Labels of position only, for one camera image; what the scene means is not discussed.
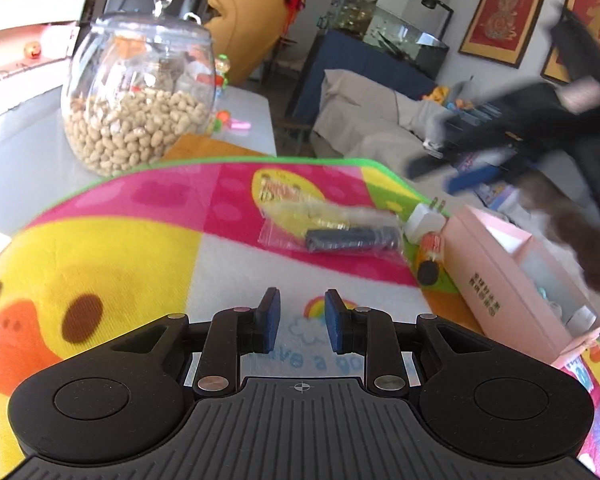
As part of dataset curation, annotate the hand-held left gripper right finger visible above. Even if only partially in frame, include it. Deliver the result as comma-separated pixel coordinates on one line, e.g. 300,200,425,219
324,289,492,396

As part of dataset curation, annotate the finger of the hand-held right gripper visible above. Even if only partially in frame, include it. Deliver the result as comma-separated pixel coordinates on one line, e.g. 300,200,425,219
445,160,527,196
407,146,486,182

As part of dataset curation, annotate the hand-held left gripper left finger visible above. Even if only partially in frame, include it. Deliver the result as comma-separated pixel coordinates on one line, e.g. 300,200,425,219
110,286,283,396

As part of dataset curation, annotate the clear bag with black part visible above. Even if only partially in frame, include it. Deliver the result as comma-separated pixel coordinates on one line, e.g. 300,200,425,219
257,202,407,262

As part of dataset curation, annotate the pink cardboard box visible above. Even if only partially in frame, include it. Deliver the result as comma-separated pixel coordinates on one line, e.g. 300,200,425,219
442,205,600,369

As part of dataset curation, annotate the printed picture box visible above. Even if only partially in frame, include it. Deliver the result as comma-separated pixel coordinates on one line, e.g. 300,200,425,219
472,180,519,211

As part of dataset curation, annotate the white charger plug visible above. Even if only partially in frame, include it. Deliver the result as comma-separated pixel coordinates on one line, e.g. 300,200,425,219
404,197,449,244

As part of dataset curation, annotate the grey sofa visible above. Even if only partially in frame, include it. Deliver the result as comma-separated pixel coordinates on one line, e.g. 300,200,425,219
312,69,600,271

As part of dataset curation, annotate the orange bottle with black cap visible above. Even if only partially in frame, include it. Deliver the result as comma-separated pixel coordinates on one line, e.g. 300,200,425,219
414,232,447,287

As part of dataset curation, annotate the blue cabinet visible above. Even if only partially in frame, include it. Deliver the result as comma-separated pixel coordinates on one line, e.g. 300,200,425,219
292,30,439,127

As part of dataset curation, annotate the yellow snack packet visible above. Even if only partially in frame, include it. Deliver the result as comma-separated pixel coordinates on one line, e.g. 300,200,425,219
252,169,314,221

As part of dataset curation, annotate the glass fish tank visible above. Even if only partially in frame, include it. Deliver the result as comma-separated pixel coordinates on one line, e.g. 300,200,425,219
325,0,451,79

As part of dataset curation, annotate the colourful cartoon play mat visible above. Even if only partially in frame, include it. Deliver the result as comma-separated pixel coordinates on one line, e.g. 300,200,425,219
0,156,600,480

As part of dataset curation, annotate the pink orange plastic toy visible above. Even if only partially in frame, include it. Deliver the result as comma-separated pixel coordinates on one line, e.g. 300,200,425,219
212,110,254,134

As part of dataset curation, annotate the green toy candy dispenser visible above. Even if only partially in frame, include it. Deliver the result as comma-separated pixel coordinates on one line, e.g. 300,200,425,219
214,54,231,98

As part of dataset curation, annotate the yellow armchair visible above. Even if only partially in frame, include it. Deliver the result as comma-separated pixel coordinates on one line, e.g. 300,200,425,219
202,0,294,87

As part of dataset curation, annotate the glass jar of peanuts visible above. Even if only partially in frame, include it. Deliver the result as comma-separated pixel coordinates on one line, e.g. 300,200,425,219
60,0,217,178

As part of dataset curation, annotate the white tv cabinet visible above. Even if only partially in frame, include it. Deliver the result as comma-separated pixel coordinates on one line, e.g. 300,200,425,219
0,0,101,127

